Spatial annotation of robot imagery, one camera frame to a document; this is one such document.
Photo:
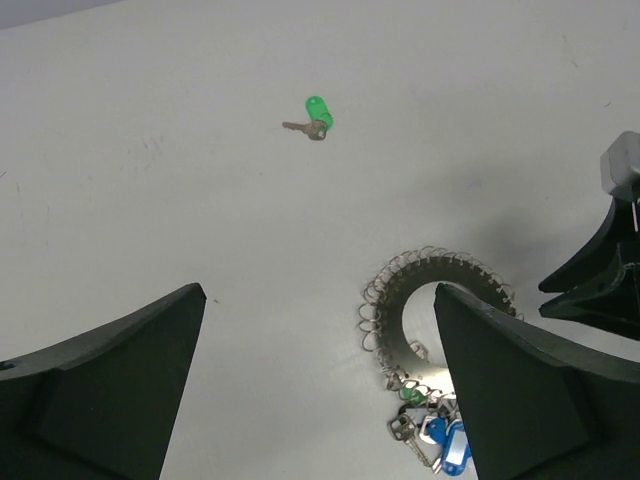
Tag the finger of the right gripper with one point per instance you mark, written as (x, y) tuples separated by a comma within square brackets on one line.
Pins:
[(599, 285)]

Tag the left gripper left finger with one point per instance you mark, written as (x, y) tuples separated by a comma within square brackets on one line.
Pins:
[(102, 404)]

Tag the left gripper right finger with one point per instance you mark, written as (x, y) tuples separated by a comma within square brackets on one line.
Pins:
[(536, 405)]

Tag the metal key organizer ring disc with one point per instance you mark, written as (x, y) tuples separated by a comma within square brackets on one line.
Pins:
[(398, 321)]

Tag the blue tag with label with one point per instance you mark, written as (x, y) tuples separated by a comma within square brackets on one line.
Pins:
[(456, 451)]

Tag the blue tag key bunch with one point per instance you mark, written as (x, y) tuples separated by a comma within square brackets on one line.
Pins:
[(423, 428)]

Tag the key with green tag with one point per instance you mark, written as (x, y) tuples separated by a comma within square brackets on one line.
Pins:
[(320, 120)]

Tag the green tag on ring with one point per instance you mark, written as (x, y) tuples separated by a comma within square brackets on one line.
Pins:
[(414, 393)]

